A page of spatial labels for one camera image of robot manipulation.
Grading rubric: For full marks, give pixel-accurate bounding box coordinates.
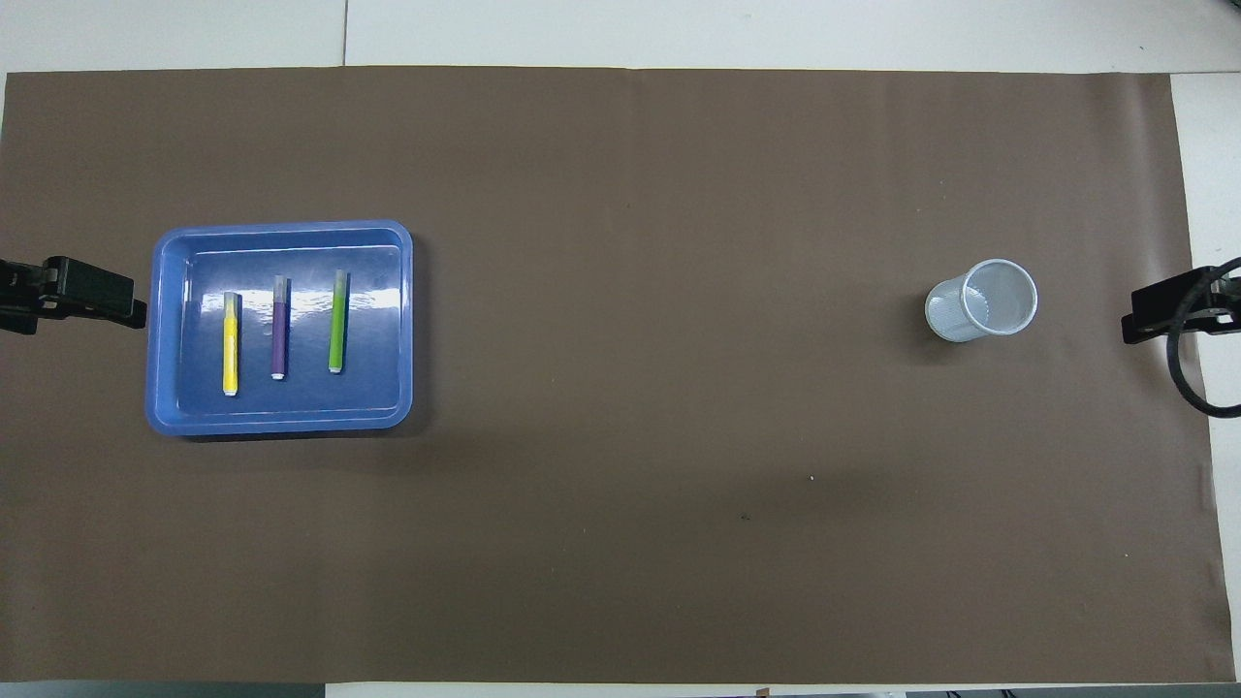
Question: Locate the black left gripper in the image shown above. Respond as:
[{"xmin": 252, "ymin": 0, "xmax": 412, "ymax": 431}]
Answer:
[{"xmin": 0, "ymin": 256, "xmax": 148, "ymax": 336}]

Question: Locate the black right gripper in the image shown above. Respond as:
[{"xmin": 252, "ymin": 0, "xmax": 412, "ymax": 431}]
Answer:
[{"xmin": 1122, "ymin": 271, "xmax": 1241, "ymax": 345}]

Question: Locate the yellow marker pen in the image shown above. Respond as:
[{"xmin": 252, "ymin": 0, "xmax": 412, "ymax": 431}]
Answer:
[{"xmin": 223, "ymin": 291, "xmax": 240, "ymax": 397}]

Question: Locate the purple marker pen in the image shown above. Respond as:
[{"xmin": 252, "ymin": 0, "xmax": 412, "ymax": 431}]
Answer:
[{"xmin": 270, "ymin": 275, "xmax": 290, "ymax": 381}]

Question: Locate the green marker pen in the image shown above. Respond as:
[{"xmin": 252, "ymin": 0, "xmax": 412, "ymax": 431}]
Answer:
[{"xmin": 328, "ymin": 270, "xmax": 348, "ymax": 374}]

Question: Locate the blue plastic tray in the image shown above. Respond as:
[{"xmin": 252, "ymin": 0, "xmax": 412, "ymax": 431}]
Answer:
[{"xmin": 145, "ymin": 220, "xmax": 415, "ymax": 437}]

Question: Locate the translucent plastic cup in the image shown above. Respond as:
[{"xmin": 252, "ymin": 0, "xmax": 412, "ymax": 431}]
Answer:
[{"xmin": 924, "ymin": 259, "xmax": 1038, "ymax": 343}]

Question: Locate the brown table mat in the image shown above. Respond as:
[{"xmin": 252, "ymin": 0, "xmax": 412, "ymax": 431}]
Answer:
[{"xmin": 0, "ymin": 66, "xmax": 1208, "ymax": 684}]

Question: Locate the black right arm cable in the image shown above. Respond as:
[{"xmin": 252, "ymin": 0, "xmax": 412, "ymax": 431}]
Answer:
[{"xmin": 1166, "ymin": 257, "xmax": 1241, "ymax": 419}]

